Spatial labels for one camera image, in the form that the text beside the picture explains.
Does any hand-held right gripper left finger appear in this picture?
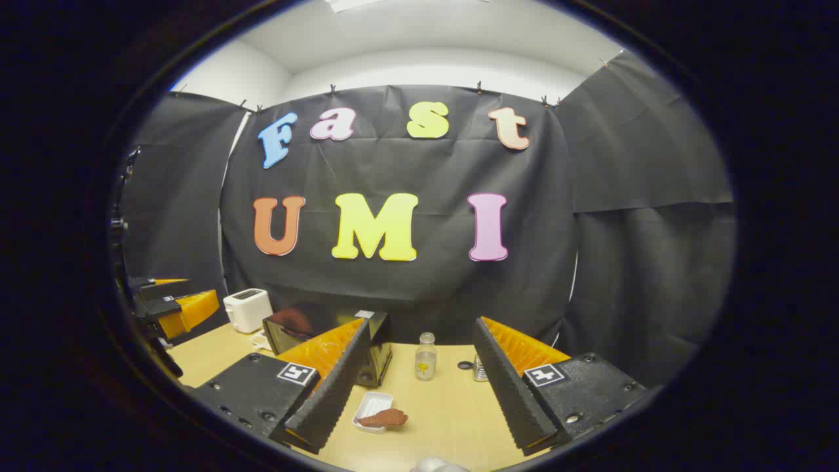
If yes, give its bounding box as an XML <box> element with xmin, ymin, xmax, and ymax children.
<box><xmin>190</xmin><ymin>318</ymin><xmax>372</xmax><ymax>455</ymax></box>

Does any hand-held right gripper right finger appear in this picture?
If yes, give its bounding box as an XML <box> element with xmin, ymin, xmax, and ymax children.
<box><xmin>473</xmin><ymin>317</ymin><xmax>650</xmax><ymax>458</ymax></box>

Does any brown meat piece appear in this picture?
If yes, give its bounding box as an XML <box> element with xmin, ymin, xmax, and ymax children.
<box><xmin>357</xmin><ymin>408</ymin><xmax>409</xmax><ymax>430</ymax></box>

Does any black electric oven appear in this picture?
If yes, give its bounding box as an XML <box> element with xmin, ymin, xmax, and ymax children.
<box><xmin>262</xmin><ymin>308</ymin><xmax>394</xmax><ymax>387</ymax></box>

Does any white food tray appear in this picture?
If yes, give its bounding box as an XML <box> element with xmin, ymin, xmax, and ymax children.
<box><xmin>352</xmin><ymin>391</ymin><xmax>395</xmax><ymax>434</ymax></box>

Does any glass bottle yellow label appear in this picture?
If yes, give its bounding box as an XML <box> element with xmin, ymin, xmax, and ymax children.
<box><xmin>415</xmin><ymin>332</ymin><xmax>438</xmax><ymax>382</ymax></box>

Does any white toaster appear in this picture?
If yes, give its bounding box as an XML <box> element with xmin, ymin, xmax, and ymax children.
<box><xmin>223</xmin><ymin>288</ymin><xmax>274</xmax><ymax>334</ymax></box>

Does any black backdrop cloth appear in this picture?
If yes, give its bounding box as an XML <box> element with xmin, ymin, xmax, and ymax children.
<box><xmin>121</xmin><ymin>49</ymin><xmax>738</xmax><ymax>394</ymax></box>

